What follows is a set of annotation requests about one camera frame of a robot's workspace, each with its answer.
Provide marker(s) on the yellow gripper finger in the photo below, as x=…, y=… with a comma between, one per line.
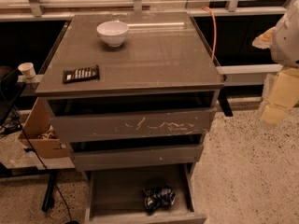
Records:
x=264, y=40

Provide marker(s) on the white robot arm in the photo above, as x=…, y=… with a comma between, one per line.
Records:
x=283, y=38

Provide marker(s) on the grey drawer cabinet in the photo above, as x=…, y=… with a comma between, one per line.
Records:
x=162, y=65

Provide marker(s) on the top grey drawer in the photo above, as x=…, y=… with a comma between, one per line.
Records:
x=86, y=128

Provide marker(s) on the bottom open grey drawer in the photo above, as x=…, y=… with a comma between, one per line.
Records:
x=117, y=196

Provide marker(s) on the middle grey drawer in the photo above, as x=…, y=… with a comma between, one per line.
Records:
x=136, y=157

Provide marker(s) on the white ceramic bowl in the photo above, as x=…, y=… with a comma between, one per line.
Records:
x=113, y=33

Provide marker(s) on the dark chocolate bar wrapper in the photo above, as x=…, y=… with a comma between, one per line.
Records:
x=81, y=74

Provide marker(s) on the white paper cup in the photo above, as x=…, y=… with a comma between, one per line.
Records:
x=27, y=69

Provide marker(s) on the cardboard box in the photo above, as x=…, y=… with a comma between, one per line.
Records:
x=38, y=133

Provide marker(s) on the black table leg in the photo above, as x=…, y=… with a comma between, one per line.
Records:
x=49, y=201

